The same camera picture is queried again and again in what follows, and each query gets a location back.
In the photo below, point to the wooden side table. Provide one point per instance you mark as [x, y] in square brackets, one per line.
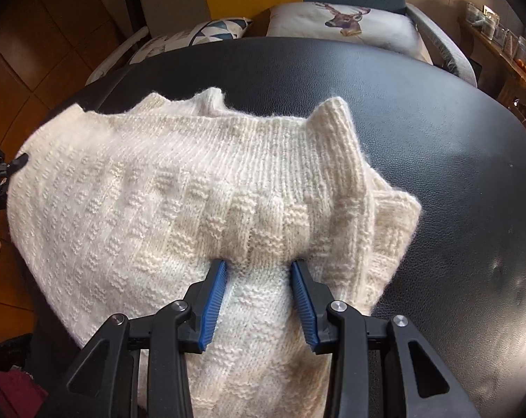
[513, 93]

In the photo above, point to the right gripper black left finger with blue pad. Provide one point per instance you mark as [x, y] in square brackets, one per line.
[103, 379]

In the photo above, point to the white deer print cushion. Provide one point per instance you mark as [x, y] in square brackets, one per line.
[358, 25]

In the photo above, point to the cream knitted sweater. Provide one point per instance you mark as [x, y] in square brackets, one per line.
[122, 212]

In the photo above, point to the blue white triangle cushion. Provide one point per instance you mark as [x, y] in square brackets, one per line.
[204, 33]

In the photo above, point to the pink ruffled quilt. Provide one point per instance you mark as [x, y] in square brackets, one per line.
[20, 395]

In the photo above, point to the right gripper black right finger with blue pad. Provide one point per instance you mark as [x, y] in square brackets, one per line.
[415, 380]

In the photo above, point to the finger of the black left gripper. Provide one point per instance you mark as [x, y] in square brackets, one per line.
[16, 165]

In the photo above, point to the orange tangerines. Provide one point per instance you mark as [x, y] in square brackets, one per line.
[521, 64]

